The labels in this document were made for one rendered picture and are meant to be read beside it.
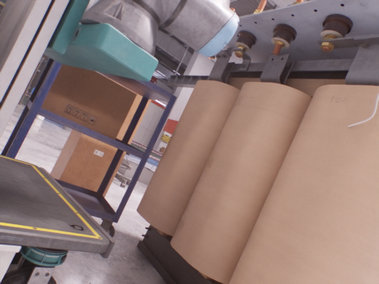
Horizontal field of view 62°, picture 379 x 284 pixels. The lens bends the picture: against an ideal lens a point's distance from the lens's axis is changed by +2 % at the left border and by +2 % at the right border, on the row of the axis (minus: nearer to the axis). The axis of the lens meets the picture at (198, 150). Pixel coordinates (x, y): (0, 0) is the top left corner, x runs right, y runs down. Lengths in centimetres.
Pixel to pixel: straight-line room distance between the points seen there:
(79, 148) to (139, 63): 162
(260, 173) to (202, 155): 44
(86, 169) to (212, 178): 121
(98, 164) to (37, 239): 166
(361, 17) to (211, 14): 68
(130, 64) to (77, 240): 44
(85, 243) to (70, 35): 52
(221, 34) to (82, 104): 97
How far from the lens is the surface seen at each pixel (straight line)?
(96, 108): 171
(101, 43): 75
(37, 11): 87
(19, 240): 78
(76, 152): 235
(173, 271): 171
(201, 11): 89
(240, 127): 143
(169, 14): 87
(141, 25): 80
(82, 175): 241
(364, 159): 108
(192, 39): 91
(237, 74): 190
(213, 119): 168
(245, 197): 132
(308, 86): 149
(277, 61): 155
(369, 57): 129
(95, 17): 80
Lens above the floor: 60
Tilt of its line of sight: 3 degrees up
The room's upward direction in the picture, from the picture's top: 25 degrees clockwise
